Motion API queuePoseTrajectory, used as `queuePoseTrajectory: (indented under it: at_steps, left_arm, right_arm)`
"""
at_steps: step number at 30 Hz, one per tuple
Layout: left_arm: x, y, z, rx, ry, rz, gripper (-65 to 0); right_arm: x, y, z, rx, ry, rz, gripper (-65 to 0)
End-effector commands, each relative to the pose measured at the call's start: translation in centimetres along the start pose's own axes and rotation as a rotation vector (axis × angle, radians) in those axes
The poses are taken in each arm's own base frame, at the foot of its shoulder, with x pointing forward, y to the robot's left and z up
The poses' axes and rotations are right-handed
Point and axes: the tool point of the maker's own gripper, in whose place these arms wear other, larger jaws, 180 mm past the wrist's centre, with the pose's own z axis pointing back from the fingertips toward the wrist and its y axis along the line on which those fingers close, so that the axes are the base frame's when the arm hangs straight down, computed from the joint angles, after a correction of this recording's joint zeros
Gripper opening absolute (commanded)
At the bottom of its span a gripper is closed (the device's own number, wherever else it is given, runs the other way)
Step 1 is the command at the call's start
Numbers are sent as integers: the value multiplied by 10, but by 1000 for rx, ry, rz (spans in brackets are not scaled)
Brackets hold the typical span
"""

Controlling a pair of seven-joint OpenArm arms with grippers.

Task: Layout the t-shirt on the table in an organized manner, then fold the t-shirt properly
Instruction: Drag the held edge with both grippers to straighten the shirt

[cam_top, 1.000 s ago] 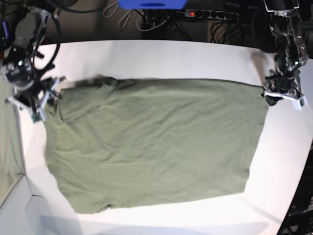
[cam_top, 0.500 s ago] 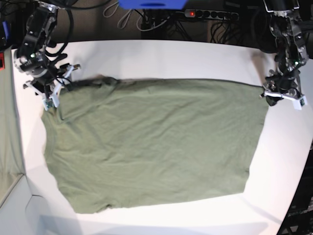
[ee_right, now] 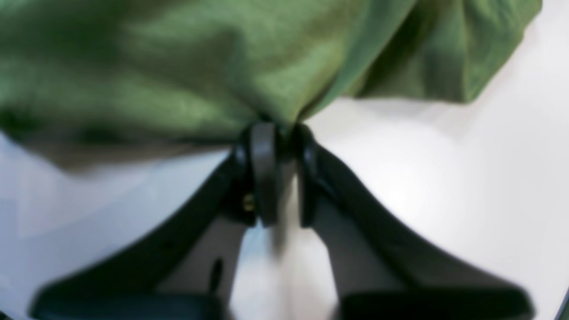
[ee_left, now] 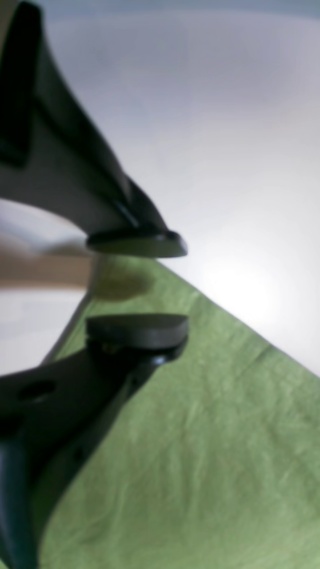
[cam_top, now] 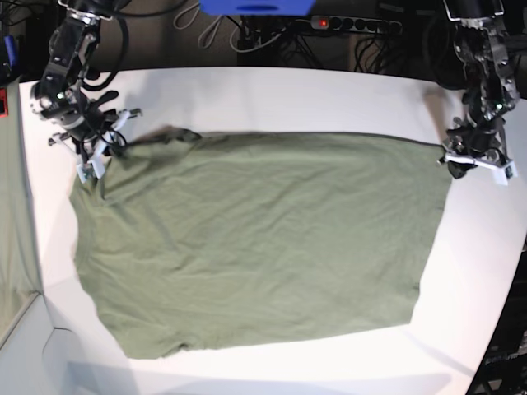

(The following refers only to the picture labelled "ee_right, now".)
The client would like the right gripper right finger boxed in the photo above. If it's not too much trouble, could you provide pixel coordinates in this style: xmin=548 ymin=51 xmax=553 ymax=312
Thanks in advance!
xmin=293 ymin=125 xmax=534 ymax=320

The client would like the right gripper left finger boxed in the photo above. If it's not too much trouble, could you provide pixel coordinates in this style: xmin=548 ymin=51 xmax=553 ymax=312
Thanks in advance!
xmin=30 ymin=122 xmax=278 ymax=320

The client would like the green t-shirt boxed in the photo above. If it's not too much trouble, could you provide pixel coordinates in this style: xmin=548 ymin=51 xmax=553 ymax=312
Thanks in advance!
xmin=0 ymin=0 xmax=542 ymax=146

